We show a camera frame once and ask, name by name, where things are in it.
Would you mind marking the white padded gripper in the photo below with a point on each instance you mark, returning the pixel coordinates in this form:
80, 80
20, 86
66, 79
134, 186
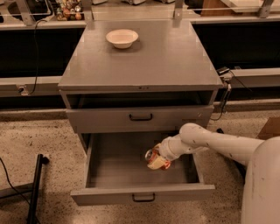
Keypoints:
167, 150

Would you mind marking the crushed orange soda can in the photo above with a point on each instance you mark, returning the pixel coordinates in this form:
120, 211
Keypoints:
149, 154

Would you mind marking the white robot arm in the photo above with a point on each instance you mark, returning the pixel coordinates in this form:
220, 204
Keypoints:
261, 193

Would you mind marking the open grey lower drawer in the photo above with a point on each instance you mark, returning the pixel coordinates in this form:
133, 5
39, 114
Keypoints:
116, 168

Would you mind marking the grey drawer cabinet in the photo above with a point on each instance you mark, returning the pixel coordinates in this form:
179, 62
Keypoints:
167, 66

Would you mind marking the brown cardboard box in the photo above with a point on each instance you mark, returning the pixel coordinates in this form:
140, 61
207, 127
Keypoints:
270, 129

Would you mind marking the white paper bowl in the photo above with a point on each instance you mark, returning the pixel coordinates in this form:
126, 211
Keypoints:
122, 38

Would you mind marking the black stand leg left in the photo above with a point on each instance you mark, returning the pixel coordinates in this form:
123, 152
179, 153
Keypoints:
41, 160

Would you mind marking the tray of assorted snacks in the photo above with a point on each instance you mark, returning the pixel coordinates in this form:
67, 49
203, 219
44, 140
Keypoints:
69, 10

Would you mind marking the black lower drawer handle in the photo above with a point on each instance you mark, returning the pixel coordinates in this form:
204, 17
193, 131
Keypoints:
145, 198

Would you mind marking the black drawer handle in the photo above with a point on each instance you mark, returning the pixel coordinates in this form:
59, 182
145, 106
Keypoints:
140, 118
145, 198

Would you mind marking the black upper drawer handle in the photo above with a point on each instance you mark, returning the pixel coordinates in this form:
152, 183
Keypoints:
140, 118

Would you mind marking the black adapter with cable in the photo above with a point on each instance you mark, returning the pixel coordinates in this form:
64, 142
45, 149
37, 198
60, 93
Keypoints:
226, 75

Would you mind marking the wall power outlet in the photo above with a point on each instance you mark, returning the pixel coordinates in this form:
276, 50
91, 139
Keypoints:
22, 89

